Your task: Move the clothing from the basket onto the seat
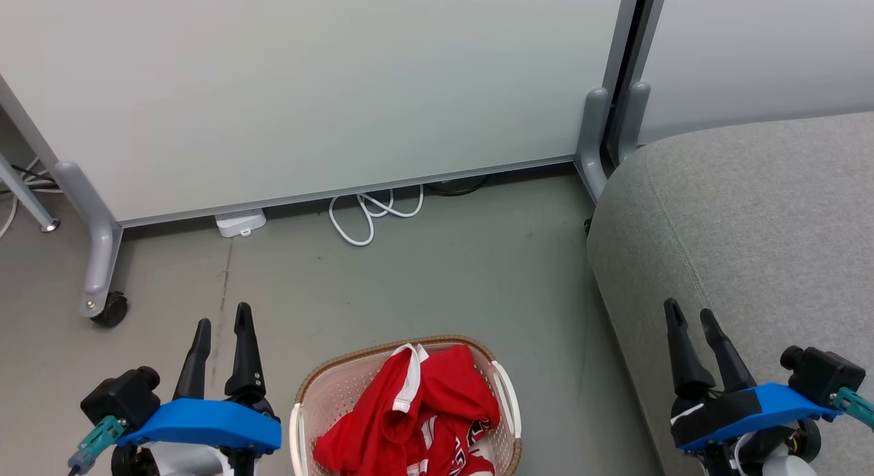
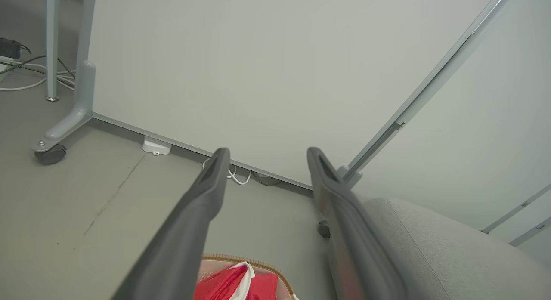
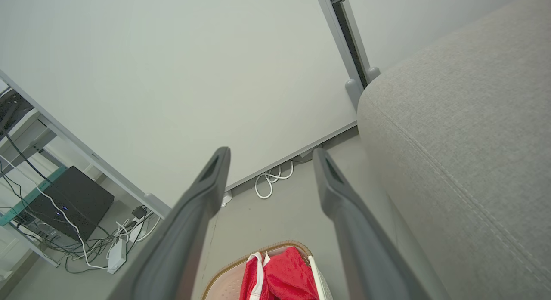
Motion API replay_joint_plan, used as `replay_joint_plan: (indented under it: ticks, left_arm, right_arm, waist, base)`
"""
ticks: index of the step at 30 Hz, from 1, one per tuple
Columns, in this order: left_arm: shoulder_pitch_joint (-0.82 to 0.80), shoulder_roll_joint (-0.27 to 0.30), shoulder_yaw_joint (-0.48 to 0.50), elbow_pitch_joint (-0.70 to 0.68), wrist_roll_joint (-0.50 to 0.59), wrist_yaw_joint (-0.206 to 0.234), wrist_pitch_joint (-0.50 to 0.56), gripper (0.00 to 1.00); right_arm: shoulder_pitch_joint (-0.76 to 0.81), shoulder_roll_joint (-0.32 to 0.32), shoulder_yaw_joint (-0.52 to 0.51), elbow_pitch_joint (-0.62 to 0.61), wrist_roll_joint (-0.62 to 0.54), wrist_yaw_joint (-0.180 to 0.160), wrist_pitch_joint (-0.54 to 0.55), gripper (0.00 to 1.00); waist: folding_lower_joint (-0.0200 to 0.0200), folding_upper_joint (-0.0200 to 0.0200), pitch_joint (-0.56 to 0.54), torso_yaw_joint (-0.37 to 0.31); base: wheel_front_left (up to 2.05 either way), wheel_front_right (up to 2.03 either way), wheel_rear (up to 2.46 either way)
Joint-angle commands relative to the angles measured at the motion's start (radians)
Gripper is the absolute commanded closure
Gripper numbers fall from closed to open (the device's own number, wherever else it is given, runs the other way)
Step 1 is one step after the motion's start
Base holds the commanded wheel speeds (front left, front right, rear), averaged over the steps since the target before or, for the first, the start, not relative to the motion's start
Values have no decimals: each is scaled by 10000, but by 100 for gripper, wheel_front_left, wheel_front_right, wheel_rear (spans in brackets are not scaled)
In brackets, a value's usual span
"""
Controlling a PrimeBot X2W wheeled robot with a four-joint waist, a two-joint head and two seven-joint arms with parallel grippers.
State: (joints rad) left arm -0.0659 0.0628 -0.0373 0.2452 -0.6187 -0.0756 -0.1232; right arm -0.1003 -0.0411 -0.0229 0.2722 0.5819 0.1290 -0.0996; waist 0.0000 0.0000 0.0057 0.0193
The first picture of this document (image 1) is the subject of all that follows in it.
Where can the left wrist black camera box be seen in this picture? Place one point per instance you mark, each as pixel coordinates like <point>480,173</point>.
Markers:
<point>119,397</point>

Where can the narrow white partition panel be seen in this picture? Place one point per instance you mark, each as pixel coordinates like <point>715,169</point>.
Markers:
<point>758,52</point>

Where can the wide white partition panel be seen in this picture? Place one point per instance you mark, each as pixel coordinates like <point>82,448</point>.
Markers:
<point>307,87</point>

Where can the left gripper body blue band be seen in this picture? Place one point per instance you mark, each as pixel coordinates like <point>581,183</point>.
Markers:
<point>205,421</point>

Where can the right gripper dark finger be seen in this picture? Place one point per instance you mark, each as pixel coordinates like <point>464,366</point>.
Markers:
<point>730,367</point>
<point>686,367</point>

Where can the white power adapter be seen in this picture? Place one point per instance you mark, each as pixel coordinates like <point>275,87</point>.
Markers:
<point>240,223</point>

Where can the red jersey black white print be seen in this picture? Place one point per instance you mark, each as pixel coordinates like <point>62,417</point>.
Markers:
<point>459,457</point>

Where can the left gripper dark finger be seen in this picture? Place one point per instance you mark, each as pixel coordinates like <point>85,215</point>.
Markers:
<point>194,367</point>
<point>246,367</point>

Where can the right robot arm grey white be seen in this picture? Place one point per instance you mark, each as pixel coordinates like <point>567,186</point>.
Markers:
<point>785,468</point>

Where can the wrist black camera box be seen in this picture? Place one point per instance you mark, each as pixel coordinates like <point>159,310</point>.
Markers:
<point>823,377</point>
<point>119,397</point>

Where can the grey fabric sofa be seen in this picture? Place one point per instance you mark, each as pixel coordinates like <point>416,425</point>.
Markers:
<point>765,230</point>

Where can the long grey partition foot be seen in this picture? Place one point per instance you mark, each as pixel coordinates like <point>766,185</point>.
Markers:
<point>99,244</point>

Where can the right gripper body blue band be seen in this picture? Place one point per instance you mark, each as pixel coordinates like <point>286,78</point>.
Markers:
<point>744,411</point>

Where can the black caster wheel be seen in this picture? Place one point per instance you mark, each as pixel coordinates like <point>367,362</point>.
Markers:
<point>113,311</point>

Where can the grey metal table leg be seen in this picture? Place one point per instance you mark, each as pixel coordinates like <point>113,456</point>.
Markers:
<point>27,199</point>

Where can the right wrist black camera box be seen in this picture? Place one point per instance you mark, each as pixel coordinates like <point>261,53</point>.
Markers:
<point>823,377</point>

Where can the red shorts white trim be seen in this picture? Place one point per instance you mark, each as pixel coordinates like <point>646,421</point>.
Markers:
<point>444,387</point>

